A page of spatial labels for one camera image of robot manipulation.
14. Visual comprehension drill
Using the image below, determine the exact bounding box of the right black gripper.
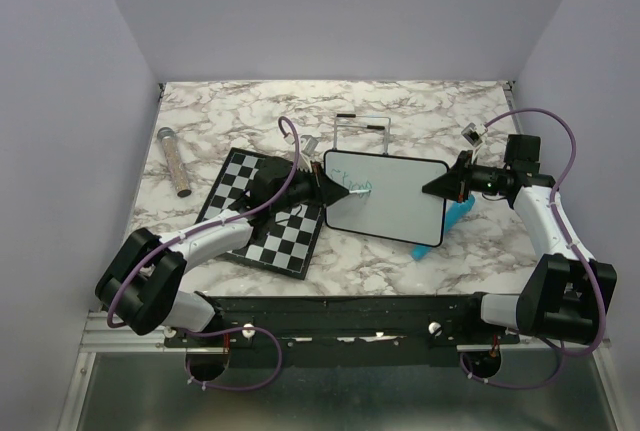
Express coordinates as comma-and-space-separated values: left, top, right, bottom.
423, 150, 502, 203

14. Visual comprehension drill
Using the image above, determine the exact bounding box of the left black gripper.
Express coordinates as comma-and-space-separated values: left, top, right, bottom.
271, 160, 349, 214

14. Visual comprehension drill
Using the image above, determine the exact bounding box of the black framed whiteboard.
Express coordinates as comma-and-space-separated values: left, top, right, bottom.
323, 150, 449, 247

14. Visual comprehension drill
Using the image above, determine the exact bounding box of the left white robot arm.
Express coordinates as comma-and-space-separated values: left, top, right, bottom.
95, 157, 350, 346

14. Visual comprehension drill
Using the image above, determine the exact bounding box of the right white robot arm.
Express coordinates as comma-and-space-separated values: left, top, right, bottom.
422, 134, 617, 347

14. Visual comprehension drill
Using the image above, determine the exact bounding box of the blue cylindrical tube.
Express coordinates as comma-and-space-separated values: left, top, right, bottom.
411, 195, 475, 261

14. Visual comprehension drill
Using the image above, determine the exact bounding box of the black and white chessboard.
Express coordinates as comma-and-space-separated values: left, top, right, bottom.
196, 147, 324, 280

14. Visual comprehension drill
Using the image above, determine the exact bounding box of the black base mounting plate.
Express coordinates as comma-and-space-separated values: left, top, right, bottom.
102, 293, 586, 370

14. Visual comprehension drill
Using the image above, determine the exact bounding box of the glittery silver tube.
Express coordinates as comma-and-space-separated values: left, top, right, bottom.
157, 127, 192, 198

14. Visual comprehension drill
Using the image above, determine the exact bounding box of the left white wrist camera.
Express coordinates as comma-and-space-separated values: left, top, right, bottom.
300, 135, 319, 157

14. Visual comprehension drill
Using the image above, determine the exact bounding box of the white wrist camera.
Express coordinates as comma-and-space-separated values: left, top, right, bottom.
300, 135, 319, 157
461, 123, 487, 148

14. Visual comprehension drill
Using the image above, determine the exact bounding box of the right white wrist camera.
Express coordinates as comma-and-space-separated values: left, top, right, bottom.
461, 123, 487, 148

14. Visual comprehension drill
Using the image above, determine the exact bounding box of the wire whiteboard stand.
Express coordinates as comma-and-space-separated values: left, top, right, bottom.
331, 112, 392, 156

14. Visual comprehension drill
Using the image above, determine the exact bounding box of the aluminium frame rail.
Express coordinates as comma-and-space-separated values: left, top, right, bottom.
79, 308, 614, 352

